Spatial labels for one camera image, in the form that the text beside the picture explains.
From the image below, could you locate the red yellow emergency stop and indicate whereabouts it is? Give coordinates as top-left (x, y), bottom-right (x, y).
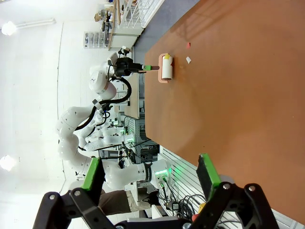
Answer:
top-left (191, 203), bottom-right (206, 222)

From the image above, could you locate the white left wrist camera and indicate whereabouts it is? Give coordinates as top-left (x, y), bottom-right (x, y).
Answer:
top-left (118, 44), bottom-right (133, 57)

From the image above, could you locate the white side cabinet wooden top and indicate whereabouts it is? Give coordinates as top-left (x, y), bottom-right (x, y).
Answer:
top-left (108, 0), bottom-right (144, 51)

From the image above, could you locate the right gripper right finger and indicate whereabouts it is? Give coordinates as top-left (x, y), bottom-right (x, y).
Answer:
top-left (190, 153), bottom-right (280, 229)

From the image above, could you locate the white wire dish rack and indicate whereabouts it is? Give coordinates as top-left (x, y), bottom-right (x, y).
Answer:
top-left (121, 0), bottom-right (165, 30)

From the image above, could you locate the wooden desk panel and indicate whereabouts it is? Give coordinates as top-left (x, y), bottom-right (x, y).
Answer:
top-left (123, 71), bottom-right (142, 120)

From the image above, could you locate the round ceiling light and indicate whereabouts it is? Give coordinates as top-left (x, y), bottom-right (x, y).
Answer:
top-left (0, 154), bottom-right (17, 172)
top-left (0, 21), bottom-right (18, 37)

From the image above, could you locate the white ceiling pipe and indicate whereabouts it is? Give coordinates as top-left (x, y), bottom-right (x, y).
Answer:
top-left (16, 18), bottom-right (57, 29)

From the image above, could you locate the black cable bundle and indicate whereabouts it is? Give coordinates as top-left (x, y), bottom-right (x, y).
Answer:
top-left (163, 180), bottom-right (208, 217)

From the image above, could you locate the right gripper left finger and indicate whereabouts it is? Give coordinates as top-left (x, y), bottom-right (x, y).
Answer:
top-left (32, 156), bottom-right (115, 229)

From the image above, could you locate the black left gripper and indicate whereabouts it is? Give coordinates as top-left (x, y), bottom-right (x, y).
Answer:
top-left (113, 56), bottom-right (153, 77)

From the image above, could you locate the clear storage drawer unit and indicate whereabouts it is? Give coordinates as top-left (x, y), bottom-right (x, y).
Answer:
top-left (83, 31), bottom-right (111, 50)

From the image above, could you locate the pink lint roller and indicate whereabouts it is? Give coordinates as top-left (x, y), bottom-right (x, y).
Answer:
top-left (152, 52), bottom-right (175, 84)

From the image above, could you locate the white slotted table panel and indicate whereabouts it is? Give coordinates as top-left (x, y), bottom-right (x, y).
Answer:
top-left (152, 145), bottom-right (305, 229)

